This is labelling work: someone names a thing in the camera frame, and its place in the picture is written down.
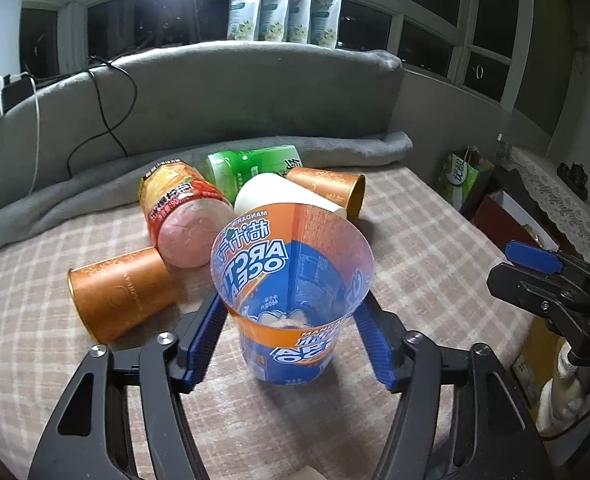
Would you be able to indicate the large orange paper cup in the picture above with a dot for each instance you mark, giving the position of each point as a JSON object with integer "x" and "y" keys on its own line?
{"x": 125, "y": 287}

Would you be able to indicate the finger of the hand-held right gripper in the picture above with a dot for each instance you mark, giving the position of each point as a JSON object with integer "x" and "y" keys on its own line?
{"x": 530, "y": 256}
{"x": 525, "y": 285}

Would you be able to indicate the red orange plastic cup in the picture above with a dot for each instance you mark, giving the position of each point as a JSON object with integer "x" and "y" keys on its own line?
{"x": 180, "y": 210}

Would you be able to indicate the small orange paper cup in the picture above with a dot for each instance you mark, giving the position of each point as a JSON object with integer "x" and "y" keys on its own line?
{"x": 325, "y": 185}

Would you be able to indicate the red box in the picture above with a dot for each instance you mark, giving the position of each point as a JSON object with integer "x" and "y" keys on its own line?
{"x": 505, "y": 220}

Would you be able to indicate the white padded pole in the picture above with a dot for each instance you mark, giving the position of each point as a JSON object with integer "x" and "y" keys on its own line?
{"x": 560, "y": 390}

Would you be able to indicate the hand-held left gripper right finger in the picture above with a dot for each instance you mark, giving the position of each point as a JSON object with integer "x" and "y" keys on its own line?
{"x": 375, "y": 347}

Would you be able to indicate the green carton in bag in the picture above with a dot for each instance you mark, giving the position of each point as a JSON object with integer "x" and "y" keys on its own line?
{"x": 460, "y": 180}

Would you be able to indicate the white paper cup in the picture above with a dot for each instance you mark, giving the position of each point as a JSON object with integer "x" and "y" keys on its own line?
{"x": 270, "y": 192}

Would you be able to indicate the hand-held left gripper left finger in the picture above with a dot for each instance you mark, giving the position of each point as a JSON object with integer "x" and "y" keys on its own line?
{"x": 204, "y": 340}

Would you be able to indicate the green plastic cup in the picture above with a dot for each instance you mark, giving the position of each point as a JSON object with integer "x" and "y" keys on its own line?
{"x": 245, "y": 162}

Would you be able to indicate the dark figurine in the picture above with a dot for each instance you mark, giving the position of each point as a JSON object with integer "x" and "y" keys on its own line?
{"x": 572, "y": 175}

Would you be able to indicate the blue orange plastic cup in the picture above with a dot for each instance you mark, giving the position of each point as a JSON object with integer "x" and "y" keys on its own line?
{"x": 300, "y": 270}

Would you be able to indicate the grey blanket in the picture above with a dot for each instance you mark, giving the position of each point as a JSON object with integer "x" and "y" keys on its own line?
{"x": 225, "y": 95}

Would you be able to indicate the black charger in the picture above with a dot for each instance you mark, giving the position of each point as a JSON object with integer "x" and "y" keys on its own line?
{"x": 16, "y": 92}

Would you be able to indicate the white lace cloth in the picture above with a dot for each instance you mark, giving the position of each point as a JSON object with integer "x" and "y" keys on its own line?
{"x": 560, "y": 205}

